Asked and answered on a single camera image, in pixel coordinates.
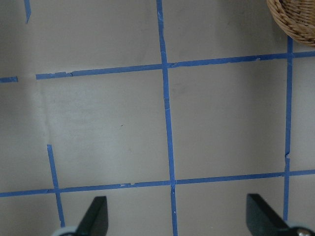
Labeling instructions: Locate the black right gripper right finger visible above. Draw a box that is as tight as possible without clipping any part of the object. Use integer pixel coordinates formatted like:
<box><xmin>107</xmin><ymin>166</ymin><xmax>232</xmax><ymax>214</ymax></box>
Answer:
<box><xmin>246</xmin><ymin>194</ymin><xmax>290</xmax><ymax>236</ymax></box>

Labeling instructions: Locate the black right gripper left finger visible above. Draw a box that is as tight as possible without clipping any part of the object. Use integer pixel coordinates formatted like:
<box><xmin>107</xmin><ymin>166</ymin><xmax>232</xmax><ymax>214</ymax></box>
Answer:
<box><xmin>74</xmin><ymin>196</ymin><xmax>109</xmax><ymax>236</ymax></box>

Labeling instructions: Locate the brown wicker basket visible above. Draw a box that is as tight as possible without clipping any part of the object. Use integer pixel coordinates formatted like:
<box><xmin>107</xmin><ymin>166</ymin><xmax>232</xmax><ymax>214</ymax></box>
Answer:
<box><xmin>266</xmin><ymin>0</ymin><xmax>315</xmax><ymax>48</ymax></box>

